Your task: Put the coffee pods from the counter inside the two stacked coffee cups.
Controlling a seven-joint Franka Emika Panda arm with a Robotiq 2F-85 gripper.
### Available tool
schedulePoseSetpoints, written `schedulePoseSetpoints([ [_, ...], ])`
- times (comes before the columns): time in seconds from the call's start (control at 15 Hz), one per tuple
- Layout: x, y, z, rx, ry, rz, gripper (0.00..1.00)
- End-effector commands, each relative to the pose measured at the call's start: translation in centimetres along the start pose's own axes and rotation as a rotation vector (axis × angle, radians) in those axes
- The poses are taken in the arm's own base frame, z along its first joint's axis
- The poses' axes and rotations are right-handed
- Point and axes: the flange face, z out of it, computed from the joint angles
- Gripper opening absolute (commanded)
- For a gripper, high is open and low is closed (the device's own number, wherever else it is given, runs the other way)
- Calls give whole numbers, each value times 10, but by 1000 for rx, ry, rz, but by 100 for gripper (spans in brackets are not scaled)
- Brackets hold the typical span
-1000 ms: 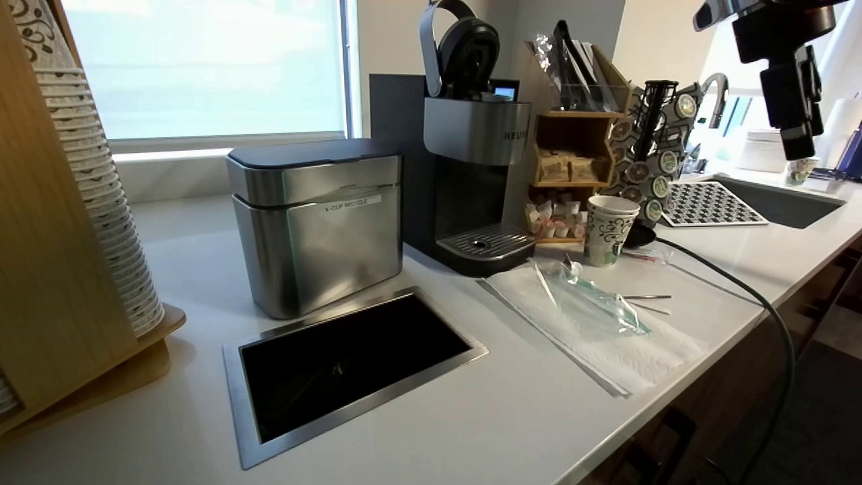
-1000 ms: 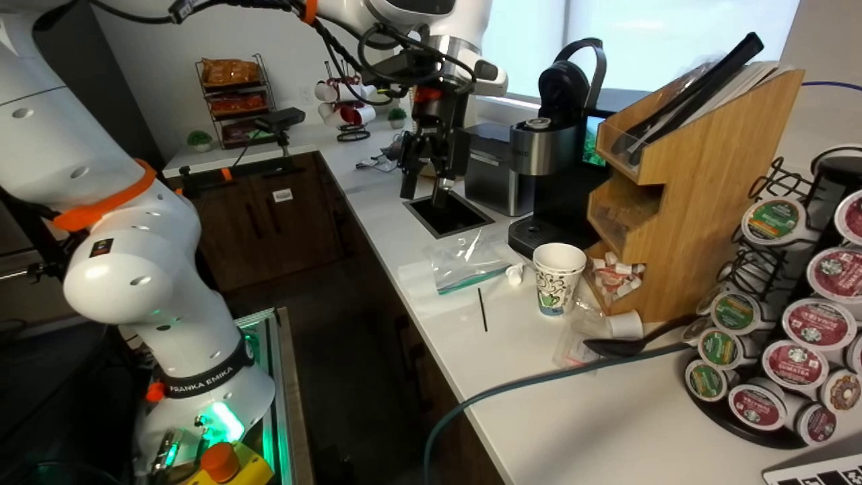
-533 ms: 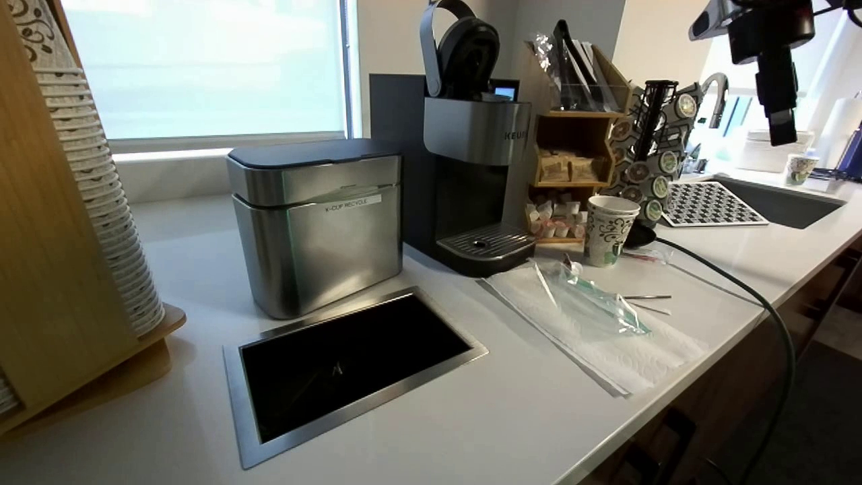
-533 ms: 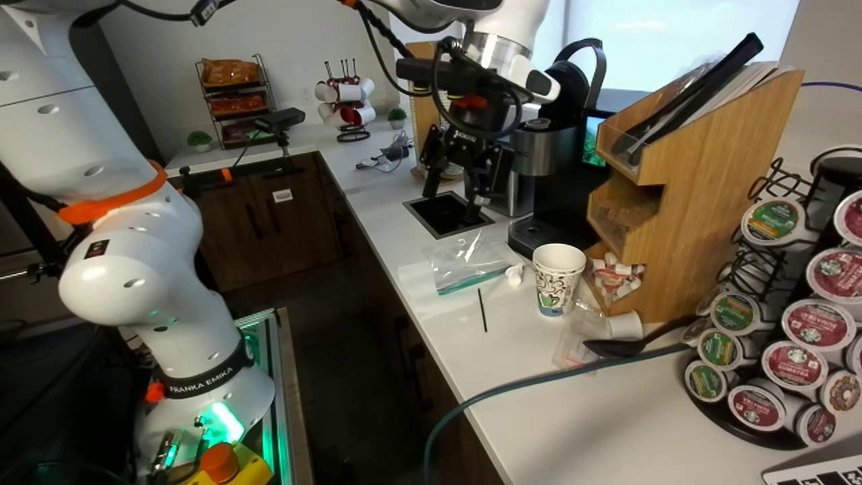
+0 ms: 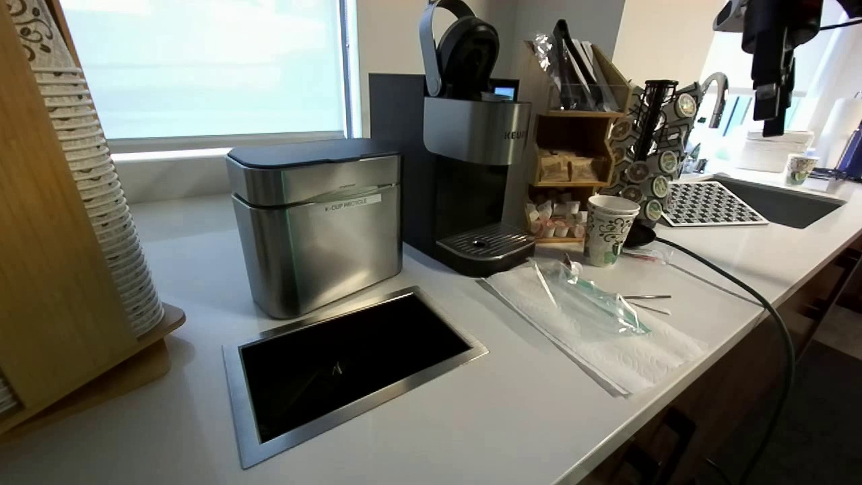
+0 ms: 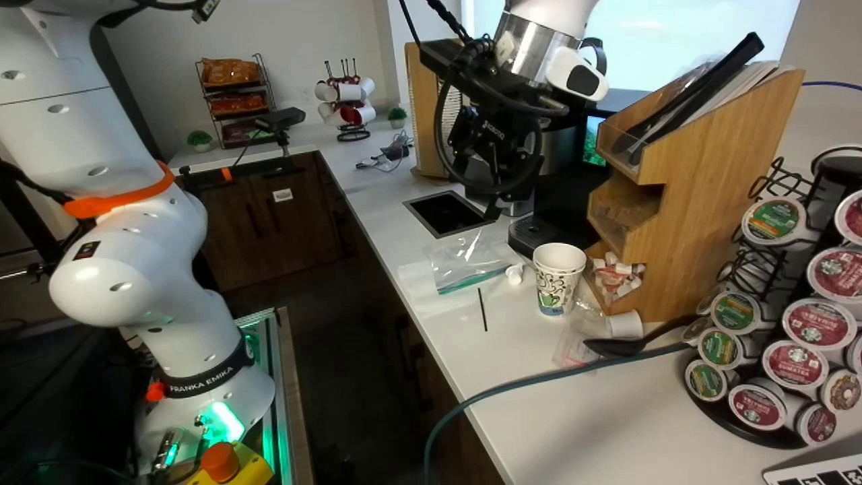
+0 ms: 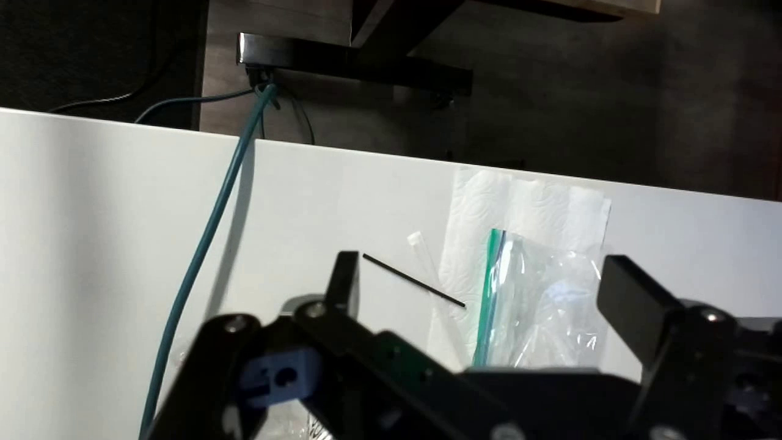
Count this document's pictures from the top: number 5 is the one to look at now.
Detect dark power cable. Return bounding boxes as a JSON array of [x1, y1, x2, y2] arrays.
[[653, 234, 799, 485]]

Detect black wire pod carousel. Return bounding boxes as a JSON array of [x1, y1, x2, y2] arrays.
[[610, 77, 710, 249]]

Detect stainless steel bin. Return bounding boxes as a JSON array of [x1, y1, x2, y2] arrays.
[[222, 133, 403, 321]]

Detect bright window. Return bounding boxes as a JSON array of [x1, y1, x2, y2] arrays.
[[62, 0, 358, 151]]

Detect brown sugar packets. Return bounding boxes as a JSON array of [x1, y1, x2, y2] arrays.
[[536, 151, 603, 187]]

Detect small paper cup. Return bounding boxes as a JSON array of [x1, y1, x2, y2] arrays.
[[780, 148, 822, 187]]

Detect metal sink faucet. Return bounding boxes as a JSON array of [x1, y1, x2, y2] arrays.
[[698, 70, 733, 131]]

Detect clear plastic zip bag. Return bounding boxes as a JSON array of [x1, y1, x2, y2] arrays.
[[533, 256, 651, 336]]

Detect steel framed trash chute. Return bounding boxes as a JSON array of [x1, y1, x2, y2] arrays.
[[221, 284, 489, 472]]

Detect blue bottle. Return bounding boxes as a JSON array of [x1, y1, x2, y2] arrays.
[[838, 119, 862, 183]]

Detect white paper sheet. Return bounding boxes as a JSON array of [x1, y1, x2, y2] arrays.
[[474, 252, 750, 398]]

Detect wooden cup dispenser stand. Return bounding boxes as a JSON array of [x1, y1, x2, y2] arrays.
[[0, 0, 189, 438]]

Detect dark counter sink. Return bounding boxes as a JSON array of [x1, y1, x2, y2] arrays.
[[713, 168, 849, 232]]

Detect stack of paper cups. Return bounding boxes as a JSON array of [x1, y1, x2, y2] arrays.
[[5, 0, 170, 338]]

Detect wooden base cabinet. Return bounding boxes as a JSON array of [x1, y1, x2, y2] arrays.
[[582, 237, 862, 485]]

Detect black silver coffee machine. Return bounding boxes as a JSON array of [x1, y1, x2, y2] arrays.
[[368, 0, 537, 279]]

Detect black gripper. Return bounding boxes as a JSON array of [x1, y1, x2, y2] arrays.
[[739, 0, 823, 139]]

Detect bag of creamer cups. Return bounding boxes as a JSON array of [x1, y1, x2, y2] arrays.
[[521, 195, 593, 247]]

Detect patterned paper coffee cup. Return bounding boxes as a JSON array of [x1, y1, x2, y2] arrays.
[[583, 191, 644, 270]]

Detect wooden condiment organizer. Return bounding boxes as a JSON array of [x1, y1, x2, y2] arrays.
[[516, 36, 634, 252]]

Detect black serving tongs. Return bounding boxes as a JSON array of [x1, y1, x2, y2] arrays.
[[550, 16, 603, 116]]

